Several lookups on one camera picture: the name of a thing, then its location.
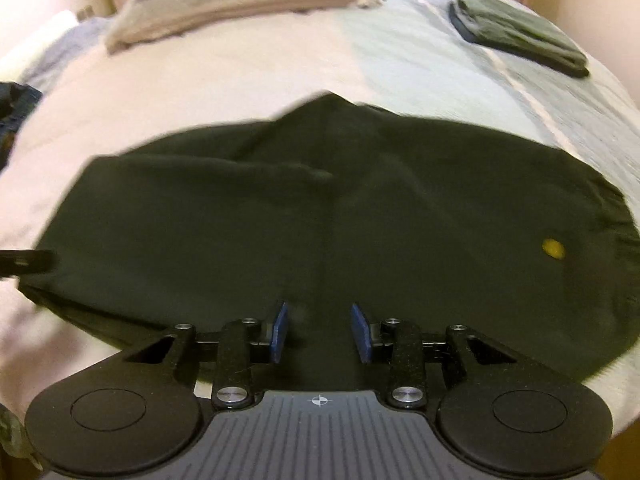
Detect blue denim jeans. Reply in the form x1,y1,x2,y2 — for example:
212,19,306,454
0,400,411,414
0,81,43,168

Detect folded beige blanket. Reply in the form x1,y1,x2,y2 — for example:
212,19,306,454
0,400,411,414
104,0,386,54

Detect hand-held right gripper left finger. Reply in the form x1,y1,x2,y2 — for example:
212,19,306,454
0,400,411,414
122,301,291,410

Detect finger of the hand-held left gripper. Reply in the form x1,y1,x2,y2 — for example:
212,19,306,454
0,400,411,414
0,249,56,279

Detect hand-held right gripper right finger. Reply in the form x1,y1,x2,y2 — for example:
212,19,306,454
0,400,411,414
350,302,518,407

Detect folded olive green pants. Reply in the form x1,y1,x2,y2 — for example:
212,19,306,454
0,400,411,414
448,0,591,79

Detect black pants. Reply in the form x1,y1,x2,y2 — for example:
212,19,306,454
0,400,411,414
19,91,640,393

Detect camouflage cloth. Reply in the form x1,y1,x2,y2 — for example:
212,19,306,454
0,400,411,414
0,400,45,472

